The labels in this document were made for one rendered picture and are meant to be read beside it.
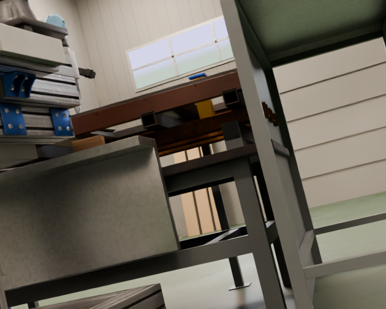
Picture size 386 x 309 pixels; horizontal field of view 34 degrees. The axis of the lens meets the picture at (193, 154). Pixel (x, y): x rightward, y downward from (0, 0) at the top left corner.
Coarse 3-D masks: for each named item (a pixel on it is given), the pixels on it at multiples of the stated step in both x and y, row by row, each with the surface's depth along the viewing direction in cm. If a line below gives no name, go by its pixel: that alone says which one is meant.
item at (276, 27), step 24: (240, 0) 206; (264, 0) 213; (288, 0) 220; (312, 0) 227; (336, 0) 235; (360, 0) 243; (384, 0) 252; (264, 24) 244; (288, 24) 252; (312, 24) 262; (336, 24) 272; (360, 24) 284; (264, 48) 286; (288, 48) 298; (312, 48) 297
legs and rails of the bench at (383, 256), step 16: (384, 32) 282; (320, 48) 293; (336, 48) 292; (272, 64) 298; (336, 224) 289; (352, 224) 288; (352, 256) 169; (368, 256) 165; (384, 256) 164; (304, 272) 168; (320, 272) 167; (336, 272) 167
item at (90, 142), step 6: (90, 138) 208; (96, 138) 208; (102, 138) 210; (72, 144) 208; (78, 144) 208; (84, 144) 208; (90, 144) 208; (96, 144) 207; (102, 144) 207; (78, 150) 208
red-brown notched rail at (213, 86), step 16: (208, 80) 209; (224, 80) 208; (160, 96) 213; (176, 96) 212; (192, 96) 210; (208, 96) 209; (96, 112) 218; (112, 112) 216; (128, 112) 215; (144, 112) 214; (160, 112) 215; (80, 128) 218; (96, 128) 217; (48, 144) 225
